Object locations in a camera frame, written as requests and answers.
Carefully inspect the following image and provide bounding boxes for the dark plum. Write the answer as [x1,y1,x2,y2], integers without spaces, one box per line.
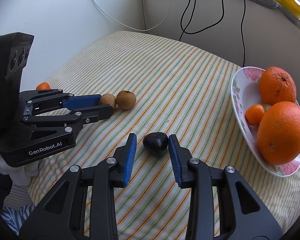
[142,132,168,157]

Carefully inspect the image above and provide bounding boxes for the small orange kumquat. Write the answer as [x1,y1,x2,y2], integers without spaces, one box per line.
[36,82,51,90]

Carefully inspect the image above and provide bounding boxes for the floral white plate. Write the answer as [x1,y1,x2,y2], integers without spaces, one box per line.
[230,67,300,178]

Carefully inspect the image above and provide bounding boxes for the white cable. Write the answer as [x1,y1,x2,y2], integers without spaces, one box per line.
[80,0,171,33]

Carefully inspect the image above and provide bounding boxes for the medium orange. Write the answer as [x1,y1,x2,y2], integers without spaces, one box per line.
[258,67,296,105]

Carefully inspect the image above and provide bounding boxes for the yellow green grape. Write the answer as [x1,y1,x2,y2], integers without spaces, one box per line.
[262,103,271,112]

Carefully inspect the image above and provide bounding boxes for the large orange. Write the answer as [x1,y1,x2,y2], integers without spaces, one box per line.
[257,101,300,165]

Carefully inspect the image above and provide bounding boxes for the striped table cloth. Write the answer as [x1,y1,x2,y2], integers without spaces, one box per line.
[7,31,300,239]

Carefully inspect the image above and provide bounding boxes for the small orange tomato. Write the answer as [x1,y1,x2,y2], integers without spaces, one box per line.
[244,104,266,126]

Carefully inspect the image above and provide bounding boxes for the white gloved left hand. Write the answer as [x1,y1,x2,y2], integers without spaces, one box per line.
[0,155,39,186]

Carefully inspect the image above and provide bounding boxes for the brown longan fruit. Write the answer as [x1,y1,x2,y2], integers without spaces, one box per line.
[99,94,116,109]
[116,90,136,110]

